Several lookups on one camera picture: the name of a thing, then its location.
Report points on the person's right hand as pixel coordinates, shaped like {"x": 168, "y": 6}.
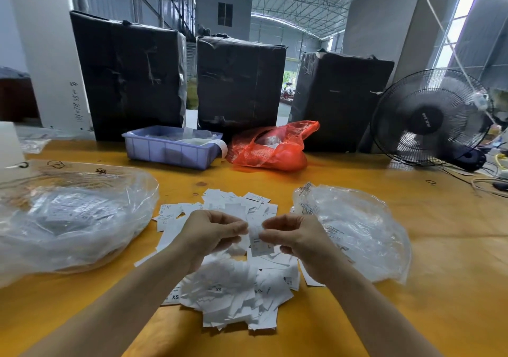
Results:
{"x": 301, "y": 241}

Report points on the person's left hand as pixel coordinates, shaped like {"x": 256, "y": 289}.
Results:
{"x": 206, "y": 234}

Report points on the grey cabin with window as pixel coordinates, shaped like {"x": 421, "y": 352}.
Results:
{"x": 224, "y": 15}

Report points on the person's right forearm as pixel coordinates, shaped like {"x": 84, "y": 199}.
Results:
{"x": 381, "y": 321}

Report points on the blue plastic bin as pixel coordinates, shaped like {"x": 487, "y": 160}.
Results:
{"x": 165, "y": 148}

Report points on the person's left forearm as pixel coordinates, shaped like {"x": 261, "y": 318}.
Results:
{"x": 103, "y": 313}

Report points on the black table fan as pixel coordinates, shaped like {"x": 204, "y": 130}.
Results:
{"x": 430, "y": 118}

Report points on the clear plastic bag black print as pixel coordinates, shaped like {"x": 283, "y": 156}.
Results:
{"x": 357, "y": 234}

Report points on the large black wrapped bale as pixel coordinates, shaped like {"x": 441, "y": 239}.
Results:
{"x": 241, "y": 87}
{"x": 343, "y": 103}
{"x": 128, "y": 76}

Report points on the brown wooden cabinet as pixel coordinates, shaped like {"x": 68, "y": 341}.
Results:
{"x": 17, "y": 99}

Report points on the white foam box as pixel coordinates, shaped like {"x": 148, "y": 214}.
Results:
{"x": 9, "y": 150}

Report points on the white paper label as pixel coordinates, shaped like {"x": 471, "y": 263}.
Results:
{"x": 258, "y": 243}

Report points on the pile of white labels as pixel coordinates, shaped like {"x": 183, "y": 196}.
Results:
{"x": 226, "y": 285}

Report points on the red plastic bag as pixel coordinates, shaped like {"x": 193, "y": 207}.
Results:
{"x": 274, "y": 146}

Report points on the white pillar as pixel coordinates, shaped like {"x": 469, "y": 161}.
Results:
{"x": 49, "y": 51}

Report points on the large clear bag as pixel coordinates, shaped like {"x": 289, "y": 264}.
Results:
{"x": 75, "y": 222}

